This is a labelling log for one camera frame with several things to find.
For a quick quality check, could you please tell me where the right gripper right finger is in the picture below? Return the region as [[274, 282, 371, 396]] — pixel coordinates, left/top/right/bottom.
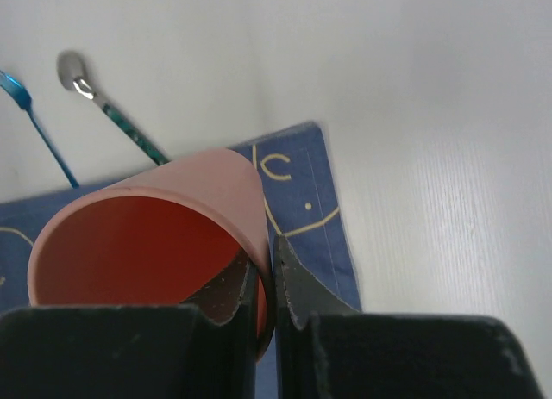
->
[[273, 236, 543, 398]]

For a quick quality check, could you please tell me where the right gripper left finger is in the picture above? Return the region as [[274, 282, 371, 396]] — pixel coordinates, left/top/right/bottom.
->
[[1, 252, 258, 398]]

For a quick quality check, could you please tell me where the orange plastic cup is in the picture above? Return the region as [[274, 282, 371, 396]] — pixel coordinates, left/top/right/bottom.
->
[[27, 148, 275, 355]]

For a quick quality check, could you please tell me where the blue embroidered cloth placemat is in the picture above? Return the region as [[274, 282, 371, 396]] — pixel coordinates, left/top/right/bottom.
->
[[1, 123, 360, 376]]

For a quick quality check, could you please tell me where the metal spoon teal handle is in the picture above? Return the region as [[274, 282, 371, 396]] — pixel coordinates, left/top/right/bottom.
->
[[56, 50, 170, 166]]

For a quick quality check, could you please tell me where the blue plastic fork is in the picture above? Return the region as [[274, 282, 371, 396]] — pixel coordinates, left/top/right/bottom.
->
[[1, 72, 79, 189]]

